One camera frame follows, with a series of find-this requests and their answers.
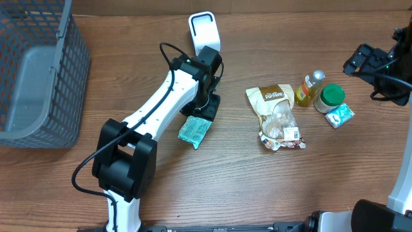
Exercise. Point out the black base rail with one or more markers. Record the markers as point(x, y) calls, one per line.
point(276, 227)

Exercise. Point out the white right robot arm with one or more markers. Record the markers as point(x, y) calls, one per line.
point(372, 147)

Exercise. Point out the dark grey plastic basket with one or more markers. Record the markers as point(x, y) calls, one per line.
point(44, 74)

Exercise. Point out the brown Pantree snack bag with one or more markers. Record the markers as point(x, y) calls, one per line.
point(273, 106)

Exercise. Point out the small teal tissue pack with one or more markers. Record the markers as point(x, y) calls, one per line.
point(338, 116)

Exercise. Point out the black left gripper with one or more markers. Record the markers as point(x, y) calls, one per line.
point(207, 111)

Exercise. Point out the yellow oil bottle silver cap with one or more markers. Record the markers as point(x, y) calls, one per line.
point(309, 87)

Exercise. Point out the white barcode scanner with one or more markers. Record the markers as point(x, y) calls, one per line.
point(204, 31)

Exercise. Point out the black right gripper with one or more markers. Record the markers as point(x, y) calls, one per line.
point(367, 61)

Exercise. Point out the green lid white jar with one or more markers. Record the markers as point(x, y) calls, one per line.
point(329, 98)

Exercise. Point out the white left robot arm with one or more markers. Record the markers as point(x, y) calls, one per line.
point(125, 160)

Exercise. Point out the teal wet wipes pack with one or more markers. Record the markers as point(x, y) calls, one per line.
point(194, 130)

